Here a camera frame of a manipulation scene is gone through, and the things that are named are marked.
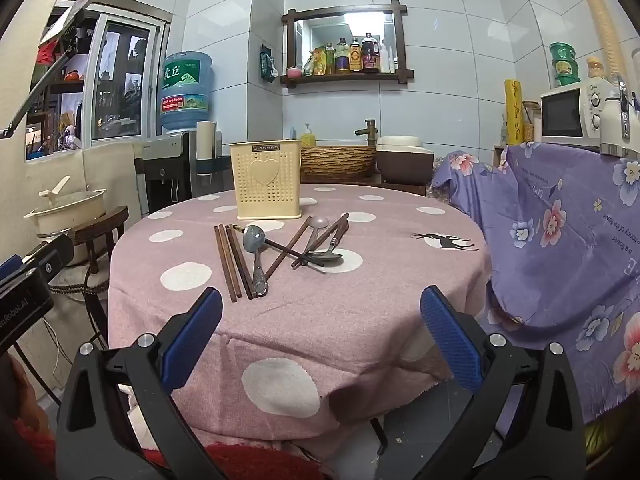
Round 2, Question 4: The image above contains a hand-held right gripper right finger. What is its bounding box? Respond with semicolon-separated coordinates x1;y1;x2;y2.
420;285;586;480

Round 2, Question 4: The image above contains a white microwave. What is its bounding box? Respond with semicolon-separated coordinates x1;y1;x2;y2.
540;84;613;148

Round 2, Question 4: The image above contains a dark wooden counter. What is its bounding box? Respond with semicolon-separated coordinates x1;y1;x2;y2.
300;174;428;197

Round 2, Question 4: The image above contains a dark soy sauce bottle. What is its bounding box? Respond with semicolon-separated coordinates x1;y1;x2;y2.
361;33;381;73

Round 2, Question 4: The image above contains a yellow roll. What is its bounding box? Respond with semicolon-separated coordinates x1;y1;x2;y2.
504;79;523;146

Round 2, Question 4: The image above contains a cream electric pot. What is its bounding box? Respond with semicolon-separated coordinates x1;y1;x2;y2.
24;176;108;236

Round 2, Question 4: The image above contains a blue water bottle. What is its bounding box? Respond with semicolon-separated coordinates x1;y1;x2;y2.
159;51;215;133

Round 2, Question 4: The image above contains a steel spoon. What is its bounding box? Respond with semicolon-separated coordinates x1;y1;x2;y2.
242;225;270;297

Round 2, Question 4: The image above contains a stack of paper cups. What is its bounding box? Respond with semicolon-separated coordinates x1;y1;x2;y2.
576;0;626;86

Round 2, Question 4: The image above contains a woven pattern wash basin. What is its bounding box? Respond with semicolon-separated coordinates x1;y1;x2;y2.
300;145;377;178

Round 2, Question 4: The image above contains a cluttered display shelf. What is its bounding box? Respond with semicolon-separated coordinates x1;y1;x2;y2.
27;5;93;156

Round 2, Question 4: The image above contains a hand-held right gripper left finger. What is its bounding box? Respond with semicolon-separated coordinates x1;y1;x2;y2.
56;286;231;480

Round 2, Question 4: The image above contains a cream plastic utensil holder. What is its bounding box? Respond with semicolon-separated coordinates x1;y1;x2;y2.
229;140;304;221

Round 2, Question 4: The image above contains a purple floral cloth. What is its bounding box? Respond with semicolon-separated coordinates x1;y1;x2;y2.
431;141;640;413

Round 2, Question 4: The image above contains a yellow green snack packet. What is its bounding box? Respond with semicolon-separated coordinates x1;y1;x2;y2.
302;47;326;77

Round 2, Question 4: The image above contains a mauve grey spoon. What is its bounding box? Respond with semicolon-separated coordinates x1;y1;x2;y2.
304;216;330;256

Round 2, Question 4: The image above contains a dark wooden chair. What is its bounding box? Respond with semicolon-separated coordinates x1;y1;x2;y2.
47;205;130;346

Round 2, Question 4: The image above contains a white insulated kettle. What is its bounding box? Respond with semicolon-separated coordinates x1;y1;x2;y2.
599;74;640;157

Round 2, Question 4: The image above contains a bamboo style faucet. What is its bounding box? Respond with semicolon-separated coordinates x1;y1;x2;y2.
355;119;377;147

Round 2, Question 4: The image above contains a white paper cup tube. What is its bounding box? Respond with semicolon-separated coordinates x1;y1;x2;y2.
196;121;217;176

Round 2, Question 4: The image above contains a wooden framed mirror shelf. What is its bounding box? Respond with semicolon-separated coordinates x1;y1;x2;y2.
281;0;415;89

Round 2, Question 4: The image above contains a brown white rice cooker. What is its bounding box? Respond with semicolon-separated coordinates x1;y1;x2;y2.
375;135;435;186

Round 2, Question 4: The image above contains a person's red clothing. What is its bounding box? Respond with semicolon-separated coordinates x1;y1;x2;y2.
0;410;326;480

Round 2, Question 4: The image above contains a white framed window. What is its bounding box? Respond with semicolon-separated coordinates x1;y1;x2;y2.
90;10;168;143

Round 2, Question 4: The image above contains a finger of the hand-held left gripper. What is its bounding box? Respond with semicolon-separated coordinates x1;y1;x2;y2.
20;233;76;288
0;254;24;282

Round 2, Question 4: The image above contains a glass jar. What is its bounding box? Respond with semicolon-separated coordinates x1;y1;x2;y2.
522;101;542;143

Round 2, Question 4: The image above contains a grey water dispenser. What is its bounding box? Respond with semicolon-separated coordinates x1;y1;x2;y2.
132;130;223;216

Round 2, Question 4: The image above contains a navy blue cup holder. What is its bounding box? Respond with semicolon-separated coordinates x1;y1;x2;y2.
194;156;231;177

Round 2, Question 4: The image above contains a smartphone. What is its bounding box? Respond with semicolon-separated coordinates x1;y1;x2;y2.
39;0;98;46

